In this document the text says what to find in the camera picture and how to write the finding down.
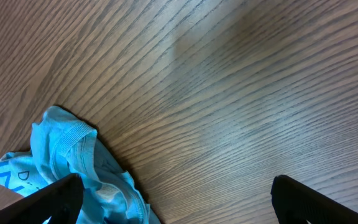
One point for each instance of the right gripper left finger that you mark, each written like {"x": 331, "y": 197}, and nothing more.
{"x": 59, "y": 202}

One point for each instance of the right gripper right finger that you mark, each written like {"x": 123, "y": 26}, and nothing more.
{"x": 294, "y": 202}

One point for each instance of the light blue printed t-shirt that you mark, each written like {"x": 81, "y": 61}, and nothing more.
{"x": 61, "y": 144}

